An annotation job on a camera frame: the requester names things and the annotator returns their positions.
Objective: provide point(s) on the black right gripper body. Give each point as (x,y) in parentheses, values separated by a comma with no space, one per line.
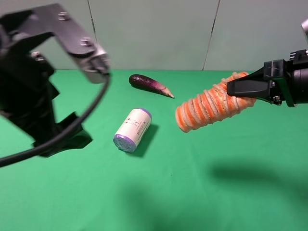
(287,80)

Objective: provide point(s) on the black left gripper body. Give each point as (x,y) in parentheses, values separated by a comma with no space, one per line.
(26,93)

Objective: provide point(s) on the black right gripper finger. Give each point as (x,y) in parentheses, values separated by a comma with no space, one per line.
(252,86)

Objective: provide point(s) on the orange striped bread roll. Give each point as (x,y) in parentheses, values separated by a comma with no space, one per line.
(211,106)

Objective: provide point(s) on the purple white bag roll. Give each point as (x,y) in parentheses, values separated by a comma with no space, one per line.
(132,130)

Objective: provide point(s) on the purple eggplant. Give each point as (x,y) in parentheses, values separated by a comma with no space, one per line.
(146,83)

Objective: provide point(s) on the green table cloth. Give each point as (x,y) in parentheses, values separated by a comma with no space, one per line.
(246,173)

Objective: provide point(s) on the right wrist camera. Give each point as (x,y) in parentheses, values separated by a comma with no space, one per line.
(304,26)

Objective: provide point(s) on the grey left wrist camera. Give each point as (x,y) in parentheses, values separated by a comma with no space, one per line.
(89,56)

